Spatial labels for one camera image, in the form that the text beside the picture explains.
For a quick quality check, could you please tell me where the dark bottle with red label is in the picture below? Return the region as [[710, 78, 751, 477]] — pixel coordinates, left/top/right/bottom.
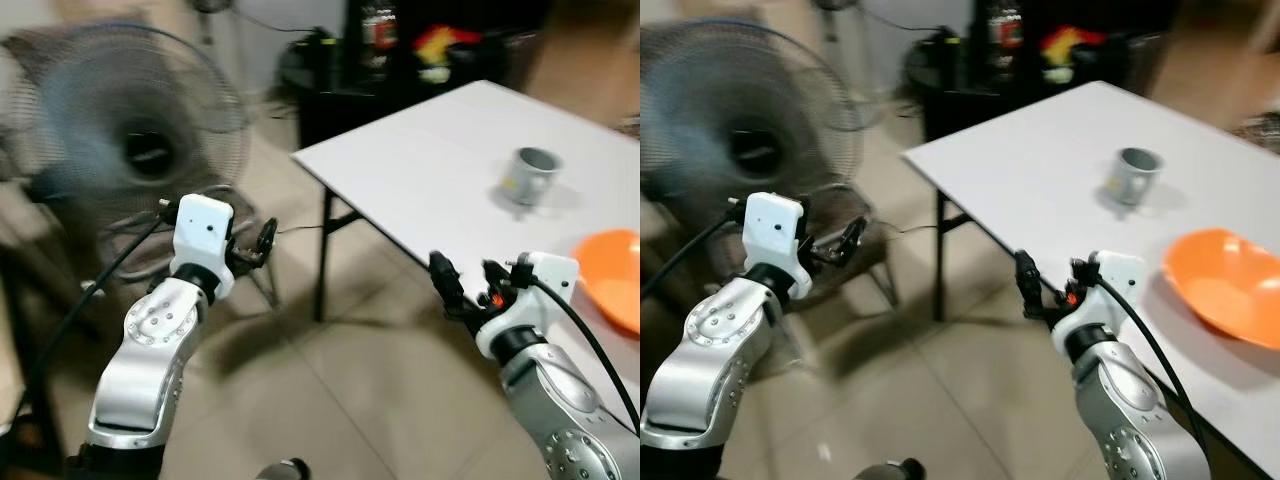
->
[[985, 0, 1024, 77], [361, 0, 400, 77]]

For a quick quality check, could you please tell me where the red and yellow toy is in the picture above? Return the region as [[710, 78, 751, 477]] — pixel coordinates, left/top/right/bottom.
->
[[411, 24, 484, 85], [1039, 24, 1108, 87]]

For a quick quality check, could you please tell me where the grey mug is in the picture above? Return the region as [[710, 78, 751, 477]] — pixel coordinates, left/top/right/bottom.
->
[[1104, 146, 1165, 210], [499, 146, 564, 210]]

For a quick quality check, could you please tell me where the black standing fan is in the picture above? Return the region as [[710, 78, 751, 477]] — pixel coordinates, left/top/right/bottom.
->
[[0, 22, 283, 306], [640, 18, 901, 306]]

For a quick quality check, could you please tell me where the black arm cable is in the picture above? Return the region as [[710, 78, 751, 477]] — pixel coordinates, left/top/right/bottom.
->
[[515, 272, 641, 433], [640, 198, 749, 301], [1092, 270, 1219, 466], [0, 200, 179, 446]]

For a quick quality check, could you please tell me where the orange plastic bowl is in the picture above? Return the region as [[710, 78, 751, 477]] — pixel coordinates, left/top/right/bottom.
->
[[1162, 229, 1280, 351], [571, 229, 641, 337]]

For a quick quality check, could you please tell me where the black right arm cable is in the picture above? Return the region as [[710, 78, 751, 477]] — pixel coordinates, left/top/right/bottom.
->
[[1092, 270, 1219, 466], [515, 272, 641, 433]]

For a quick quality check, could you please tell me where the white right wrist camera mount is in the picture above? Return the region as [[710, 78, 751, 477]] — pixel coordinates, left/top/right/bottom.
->
[[1050, 250, 1149, 353], [476, 251, 581, 359]]

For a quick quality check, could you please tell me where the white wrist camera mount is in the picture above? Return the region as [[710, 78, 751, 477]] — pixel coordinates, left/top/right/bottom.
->
[[1050, 250, 1149, 353], [476, 251, 581, 359], [168, 195, 237, 301], [742, 192, 814, 301]]

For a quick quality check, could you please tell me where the black table leg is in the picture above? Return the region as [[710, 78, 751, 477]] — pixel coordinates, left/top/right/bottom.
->
[[313, 185, 367, 323], [930, 190, 979, 323]]

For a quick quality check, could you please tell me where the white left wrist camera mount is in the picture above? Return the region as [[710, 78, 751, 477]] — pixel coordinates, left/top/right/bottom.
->
[[168, 195, 237, 301], [742, 192, 814, 301]]

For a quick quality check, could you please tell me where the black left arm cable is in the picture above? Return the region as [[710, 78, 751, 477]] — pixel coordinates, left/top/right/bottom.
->
[[0, 200, 179, 446], [640, 198, 749, 301]]

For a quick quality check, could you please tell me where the black cabinet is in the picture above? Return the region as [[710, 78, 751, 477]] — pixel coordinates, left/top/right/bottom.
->
[[278, 0, 553, 151], [905, 0, 1183, 143]]

